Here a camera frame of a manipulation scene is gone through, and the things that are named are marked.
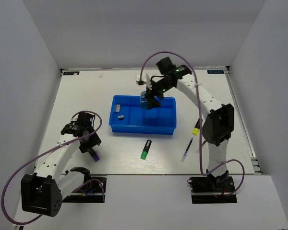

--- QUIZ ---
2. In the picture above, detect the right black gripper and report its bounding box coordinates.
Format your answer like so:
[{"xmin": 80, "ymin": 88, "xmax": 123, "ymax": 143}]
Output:
[{"xmin": 145, "ymin": 78, "xmax": 174, "ymax": 109}]

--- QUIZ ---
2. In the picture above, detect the blue correction tape roll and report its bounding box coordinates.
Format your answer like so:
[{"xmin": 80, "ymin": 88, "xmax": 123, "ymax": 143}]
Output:
[{"xmin": 140, "ymin": 91, "xmax": 149, "ymax": 109}]

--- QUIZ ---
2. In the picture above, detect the purple black highlighter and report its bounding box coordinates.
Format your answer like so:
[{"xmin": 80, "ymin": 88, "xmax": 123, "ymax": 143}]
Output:
[{"xmin": 89, "ymin": 149, "xmax": 100, "ymax": 162}]

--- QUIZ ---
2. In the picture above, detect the yellow black highlighter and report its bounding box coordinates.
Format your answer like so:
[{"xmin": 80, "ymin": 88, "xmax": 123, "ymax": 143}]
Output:
[{"xmin": 192, "ymin": 119, "xmax": 200, "ymax": 136}]

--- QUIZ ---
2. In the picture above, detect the green black highlighter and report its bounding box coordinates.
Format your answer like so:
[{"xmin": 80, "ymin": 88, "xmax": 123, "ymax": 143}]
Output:
[{"xmin": 140, "ymin": 139, "xmax": 152, "ymax": 160}]

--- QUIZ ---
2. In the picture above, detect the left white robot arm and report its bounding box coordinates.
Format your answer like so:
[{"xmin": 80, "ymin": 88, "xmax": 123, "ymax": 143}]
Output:
[{"xmin": 21, "ymin": 123, "xmax": 101, "ymax": 217}]

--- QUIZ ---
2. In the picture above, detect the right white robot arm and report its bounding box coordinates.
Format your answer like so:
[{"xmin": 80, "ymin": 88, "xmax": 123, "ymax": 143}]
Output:
[{"xmin": 141, "ymin": 57, "xmax": 234, "ymax": 191}]

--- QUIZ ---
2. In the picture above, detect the blue plastic divided tray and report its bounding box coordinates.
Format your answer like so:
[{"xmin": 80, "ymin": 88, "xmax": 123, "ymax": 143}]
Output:
[{"xmin": 109, "ymin": 95, "xmax": 177, "ymax": 135}]

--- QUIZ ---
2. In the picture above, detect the right table corner label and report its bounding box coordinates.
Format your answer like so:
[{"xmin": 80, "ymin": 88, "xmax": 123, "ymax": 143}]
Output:
[{"xmin": 207, "ymin": 69, "xmax": 224, "ymax": 74}]

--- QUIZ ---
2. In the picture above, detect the table corner label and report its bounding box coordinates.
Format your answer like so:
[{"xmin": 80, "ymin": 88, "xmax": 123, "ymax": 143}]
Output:
[
  {"xmin": 63, "ymin": 71, "xmax": 80, "ymax": 76},
  {"xmin": 207, "ymin": 69, "xmax": 224, "ymax": 74}
]

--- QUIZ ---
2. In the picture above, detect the blue pen refill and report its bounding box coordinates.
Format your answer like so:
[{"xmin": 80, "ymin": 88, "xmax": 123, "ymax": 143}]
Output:
[{"xmin": 181, "ymin": 138, "xmax": 193, "ymax": 162}]

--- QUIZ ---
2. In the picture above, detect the left table corner label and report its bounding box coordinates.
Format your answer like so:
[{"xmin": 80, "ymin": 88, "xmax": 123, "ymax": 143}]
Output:
[{"xmin": 63, "ymin": 71, "xmax": 80, "ymax": 76}]

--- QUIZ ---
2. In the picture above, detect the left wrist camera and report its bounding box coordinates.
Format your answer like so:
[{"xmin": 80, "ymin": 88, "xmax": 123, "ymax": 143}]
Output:
[{"xmin": 71, "ymin": 112, "xmax": 95, "ymax": 127}]

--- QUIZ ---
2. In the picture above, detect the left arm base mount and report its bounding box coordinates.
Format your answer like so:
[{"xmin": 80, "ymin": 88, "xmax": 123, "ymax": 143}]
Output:
[{"xmin": 63, "ymin": 177, "xmax": 107, "ymax": 203}]

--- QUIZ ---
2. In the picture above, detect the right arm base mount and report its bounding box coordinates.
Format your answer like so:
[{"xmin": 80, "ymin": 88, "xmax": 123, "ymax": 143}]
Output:
[{"xmin": 187, "ymin": 177, "xmax": 237, "ymax": 204}]

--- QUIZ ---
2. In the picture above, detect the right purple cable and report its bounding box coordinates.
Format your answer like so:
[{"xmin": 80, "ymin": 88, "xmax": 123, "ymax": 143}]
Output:
[{"xmin": 140, "ymin": 51, "xmax": 245, "ymax": 197}]

